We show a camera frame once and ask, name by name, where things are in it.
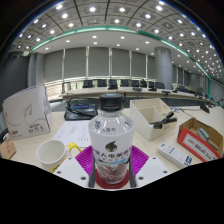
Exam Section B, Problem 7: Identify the red-sided open cardboard box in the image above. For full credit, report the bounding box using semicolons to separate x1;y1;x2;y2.
176;117;224;163

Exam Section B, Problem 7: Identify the white open cardboard box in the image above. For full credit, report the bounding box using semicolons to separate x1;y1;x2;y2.
129;97;178;142

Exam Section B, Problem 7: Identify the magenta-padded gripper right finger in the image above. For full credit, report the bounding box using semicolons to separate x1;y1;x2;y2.
128;145;171;188

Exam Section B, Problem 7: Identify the white remote control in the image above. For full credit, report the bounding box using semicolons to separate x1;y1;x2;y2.
157;142;194;169

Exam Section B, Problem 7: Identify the white mug with yellow handle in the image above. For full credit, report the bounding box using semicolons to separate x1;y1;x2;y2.
35;139;83;174

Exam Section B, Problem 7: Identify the row of black office chairs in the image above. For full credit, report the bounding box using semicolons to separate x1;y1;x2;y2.
81;78;208;96

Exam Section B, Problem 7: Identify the white copy paper carton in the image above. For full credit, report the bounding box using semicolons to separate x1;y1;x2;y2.
2;85;53;141

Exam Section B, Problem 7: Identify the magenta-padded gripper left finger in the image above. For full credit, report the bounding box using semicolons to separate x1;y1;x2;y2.
53;144;98;188

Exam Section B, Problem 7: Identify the long curved conference desk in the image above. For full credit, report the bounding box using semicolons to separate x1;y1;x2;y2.
59;86;218;108

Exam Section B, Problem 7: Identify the clear white-labelled drink bottle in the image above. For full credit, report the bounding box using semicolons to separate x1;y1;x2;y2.
87;93;135;185

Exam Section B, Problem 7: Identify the group of ceiling lights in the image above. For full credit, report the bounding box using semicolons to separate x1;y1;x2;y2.
13;0;224;81

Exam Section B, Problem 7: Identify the grey stapler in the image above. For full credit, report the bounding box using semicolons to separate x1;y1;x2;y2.
195;127;219;151

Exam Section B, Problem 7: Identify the white printed paper sheet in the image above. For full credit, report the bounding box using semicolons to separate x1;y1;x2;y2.
51;119;93;148

